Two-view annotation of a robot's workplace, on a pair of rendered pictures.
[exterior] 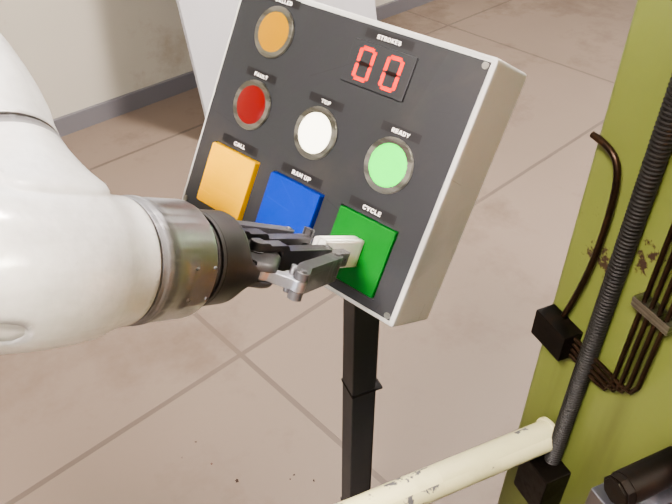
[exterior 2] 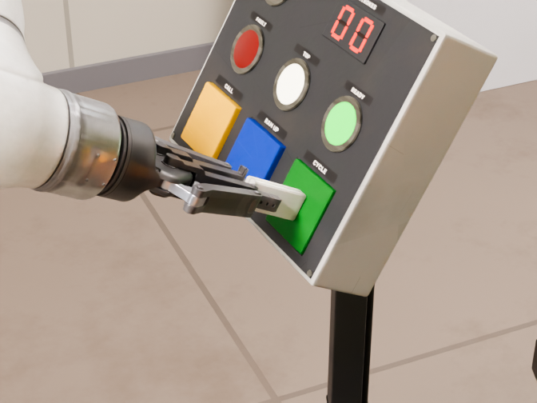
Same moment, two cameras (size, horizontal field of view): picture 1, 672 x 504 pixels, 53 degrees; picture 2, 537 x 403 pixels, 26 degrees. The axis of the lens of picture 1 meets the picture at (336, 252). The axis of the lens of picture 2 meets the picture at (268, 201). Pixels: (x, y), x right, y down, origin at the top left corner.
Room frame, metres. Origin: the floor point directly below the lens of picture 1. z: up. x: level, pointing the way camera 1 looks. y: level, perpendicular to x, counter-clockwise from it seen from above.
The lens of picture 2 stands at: (-0.40, -0.33, 1.65)
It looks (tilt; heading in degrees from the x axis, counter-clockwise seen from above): 32 degrees down; 20
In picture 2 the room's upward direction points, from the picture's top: straight up
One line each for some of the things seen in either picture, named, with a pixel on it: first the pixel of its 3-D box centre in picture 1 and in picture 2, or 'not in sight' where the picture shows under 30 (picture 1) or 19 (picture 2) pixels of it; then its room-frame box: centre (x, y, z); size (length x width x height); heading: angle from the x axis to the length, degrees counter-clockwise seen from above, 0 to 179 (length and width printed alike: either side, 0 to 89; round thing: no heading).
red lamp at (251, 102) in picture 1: (251, 104); (247, 49); (0.72, 0.10, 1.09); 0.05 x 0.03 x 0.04; 24
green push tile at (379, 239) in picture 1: (359, 250); (304, 206); (0.56, -0.03, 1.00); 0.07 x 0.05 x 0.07; 49
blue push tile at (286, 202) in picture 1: (289, 214); (254, 162); (0.62, 0.05, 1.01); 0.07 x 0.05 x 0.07; 49
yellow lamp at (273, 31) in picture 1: (274, 32); not in sight; (0.75, 0.07, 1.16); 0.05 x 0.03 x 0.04; 24
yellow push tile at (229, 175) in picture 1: (229, 181); (212, 124); (0.68, 0.13, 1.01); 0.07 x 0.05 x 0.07; 49
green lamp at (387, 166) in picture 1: (388, 165); (341, 124); (0.59, -0.05, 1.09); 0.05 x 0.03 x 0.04; 24
